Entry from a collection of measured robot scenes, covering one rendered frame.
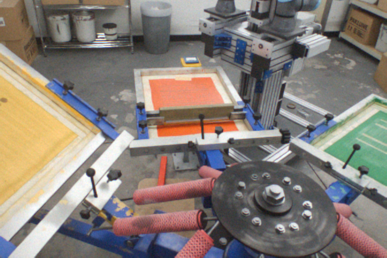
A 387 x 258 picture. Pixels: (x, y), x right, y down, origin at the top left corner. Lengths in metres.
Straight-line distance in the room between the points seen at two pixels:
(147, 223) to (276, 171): 0.38
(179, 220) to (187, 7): 4.61
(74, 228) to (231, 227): 0.68
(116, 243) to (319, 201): 0.69
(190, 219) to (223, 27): 1.80
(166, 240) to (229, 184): 0.33
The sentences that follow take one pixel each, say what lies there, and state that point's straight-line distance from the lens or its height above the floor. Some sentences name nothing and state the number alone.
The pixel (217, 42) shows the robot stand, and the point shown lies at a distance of 2.43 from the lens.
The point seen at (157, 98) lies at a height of 0.96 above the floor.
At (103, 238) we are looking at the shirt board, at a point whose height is 0.92.
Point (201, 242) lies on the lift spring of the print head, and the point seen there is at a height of 1.25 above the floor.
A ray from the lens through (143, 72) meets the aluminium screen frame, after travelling 2.13.
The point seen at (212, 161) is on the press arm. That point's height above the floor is 1.04.
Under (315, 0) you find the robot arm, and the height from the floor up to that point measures 1.44.
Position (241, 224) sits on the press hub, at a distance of 0.79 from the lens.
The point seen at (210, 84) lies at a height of 0.96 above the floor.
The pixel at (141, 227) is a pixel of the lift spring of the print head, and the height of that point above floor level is 1.16.
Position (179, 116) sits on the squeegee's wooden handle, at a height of 1.01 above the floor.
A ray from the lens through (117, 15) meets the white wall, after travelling 5.24.
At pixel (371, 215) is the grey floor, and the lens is 2.91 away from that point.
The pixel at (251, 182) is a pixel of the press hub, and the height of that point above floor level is 1.31.
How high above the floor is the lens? 1.91
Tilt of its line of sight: 33 degrees down
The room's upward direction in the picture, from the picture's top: 3 degrees clockwise
